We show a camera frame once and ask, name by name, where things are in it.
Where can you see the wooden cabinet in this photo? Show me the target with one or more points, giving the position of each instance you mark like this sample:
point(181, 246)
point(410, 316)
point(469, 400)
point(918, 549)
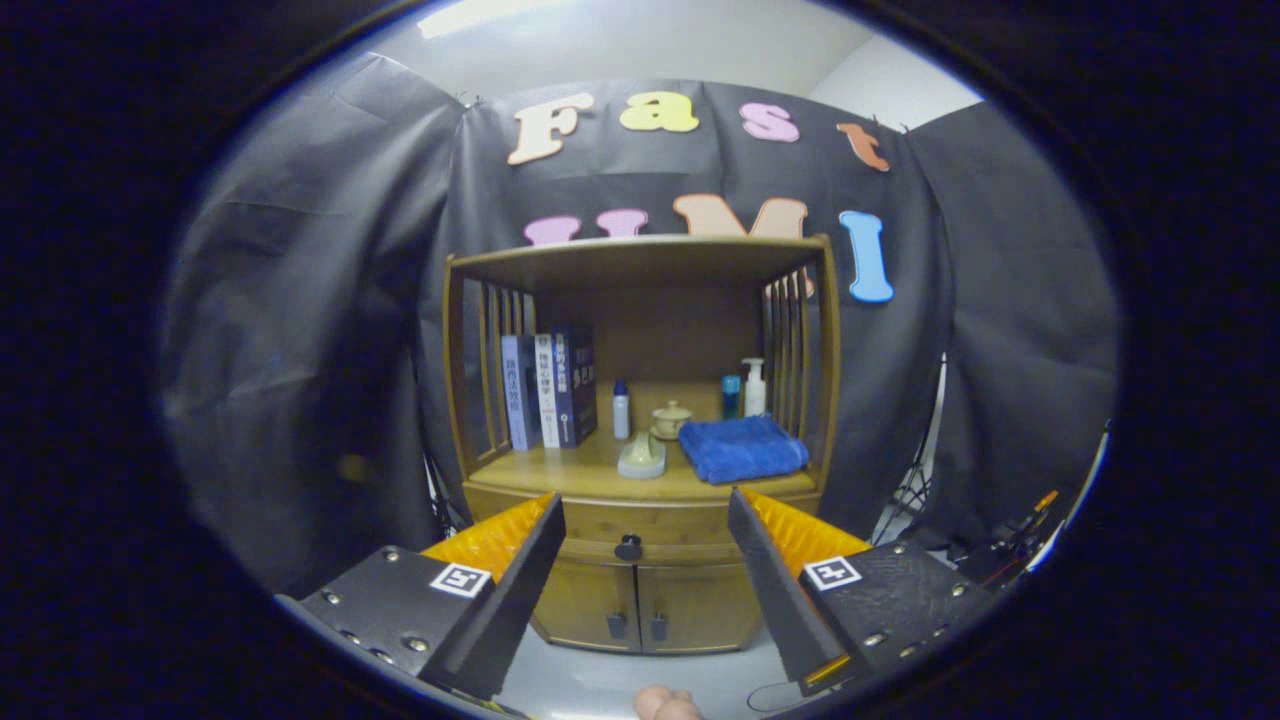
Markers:
point(660, 330)

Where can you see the teal bottle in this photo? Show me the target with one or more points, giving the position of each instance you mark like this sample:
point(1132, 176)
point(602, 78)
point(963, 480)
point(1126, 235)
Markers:
point(731, 398)

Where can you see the black tripod stand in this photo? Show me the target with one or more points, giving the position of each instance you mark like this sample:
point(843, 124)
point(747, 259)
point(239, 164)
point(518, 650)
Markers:
point(912, 490)
point(440, 500)

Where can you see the black book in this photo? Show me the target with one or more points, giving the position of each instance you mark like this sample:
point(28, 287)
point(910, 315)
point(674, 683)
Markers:
point(586, 385)

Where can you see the white book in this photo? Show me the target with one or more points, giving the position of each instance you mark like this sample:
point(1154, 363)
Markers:
point(546, 395)

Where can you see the black backdrop cloth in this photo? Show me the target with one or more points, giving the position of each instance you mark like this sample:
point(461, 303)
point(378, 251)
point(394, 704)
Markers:
point(300, 300)

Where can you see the folded blue towel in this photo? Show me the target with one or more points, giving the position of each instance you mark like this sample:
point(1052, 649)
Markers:
point(745, 450)

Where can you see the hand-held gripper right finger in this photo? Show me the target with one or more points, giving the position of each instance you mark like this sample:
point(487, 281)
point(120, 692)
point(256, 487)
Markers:
point(778, 590)

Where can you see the white bottle with blue cap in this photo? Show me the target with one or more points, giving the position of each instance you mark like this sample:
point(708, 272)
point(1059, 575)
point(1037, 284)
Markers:
point(621, 415)

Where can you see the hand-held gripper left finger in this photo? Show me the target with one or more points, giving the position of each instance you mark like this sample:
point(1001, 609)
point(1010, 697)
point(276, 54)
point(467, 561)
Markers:
point(512, 600)

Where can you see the white pump bottle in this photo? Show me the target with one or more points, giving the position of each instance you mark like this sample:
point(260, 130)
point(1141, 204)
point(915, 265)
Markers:
point(755, 395)

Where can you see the dark blue book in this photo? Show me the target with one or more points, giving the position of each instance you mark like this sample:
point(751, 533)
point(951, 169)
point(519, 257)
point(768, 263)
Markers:
point(564, 390)

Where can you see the black device with orange tip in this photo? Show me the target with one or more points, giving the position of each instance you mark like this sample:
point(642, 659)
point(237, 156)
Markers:
point(1000, 555)

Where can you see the pale blue book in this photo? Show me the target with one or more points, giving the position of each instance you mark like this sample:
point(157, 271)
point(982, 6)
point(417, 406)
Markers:
point(516, 395)

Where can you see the beige lidded teacup with saucer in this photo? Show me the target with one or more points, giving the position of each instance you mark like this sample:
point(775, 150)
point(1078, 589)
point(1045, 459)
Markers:
point(670, 420)

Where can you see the wooden countertop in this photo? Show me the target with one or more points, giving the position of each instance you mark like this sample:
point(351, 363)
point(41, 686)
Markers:
point(580, 470)

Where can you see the wooden cabinet door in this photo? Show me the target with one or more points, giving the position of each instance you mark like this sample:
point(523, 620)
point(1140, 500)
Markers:
point(700, 605)
point(595, 600)

